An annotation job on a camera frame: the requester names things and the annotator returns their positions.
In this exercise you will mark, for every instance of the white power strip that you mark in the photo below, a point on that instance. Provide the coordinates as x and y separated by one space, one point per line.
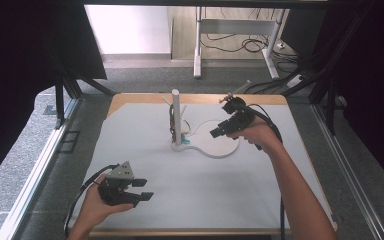
295 81

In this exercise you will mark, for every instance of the person's left hand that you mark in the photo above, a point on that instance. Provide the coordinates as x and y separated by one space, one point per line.
93 210

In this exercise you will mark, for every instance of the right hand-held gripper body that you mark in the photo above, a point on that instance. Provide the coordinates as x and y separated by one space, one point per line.
238 115

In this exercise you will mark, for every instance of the wooden table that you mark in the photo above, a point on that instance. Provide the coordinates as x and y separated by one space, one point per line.
140 97

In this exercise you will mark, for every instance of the white table mat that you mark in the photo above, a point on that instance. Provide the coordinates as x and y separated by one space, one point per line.
196 193

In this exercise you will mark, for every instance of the white key stand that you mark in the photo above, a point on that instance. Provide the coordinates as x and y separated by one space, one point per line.
213 146

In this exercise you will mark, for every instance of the black metal stand legs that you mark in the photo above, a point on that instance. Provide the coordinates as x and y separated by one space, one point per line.
330 106
60 100

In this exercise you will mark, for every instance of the aluminium frame rail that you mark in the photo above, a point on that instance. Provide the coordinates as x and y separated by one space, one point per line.
350 176
30 180

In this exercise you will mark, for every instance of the white desk frame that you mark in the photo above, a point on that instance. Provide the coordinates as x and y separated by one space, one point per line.
236 26

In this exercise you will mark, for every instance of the person's right hand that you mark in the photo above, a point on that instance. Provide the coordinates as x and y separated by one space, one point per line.
260 133

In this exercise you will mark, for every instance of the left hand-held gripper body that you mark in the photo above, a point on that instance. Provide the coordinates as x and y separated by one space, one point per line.
116 190

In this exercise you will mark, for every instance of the black curtain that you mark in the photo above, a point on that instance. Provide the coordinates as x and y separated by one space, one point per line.
373 83
13 83

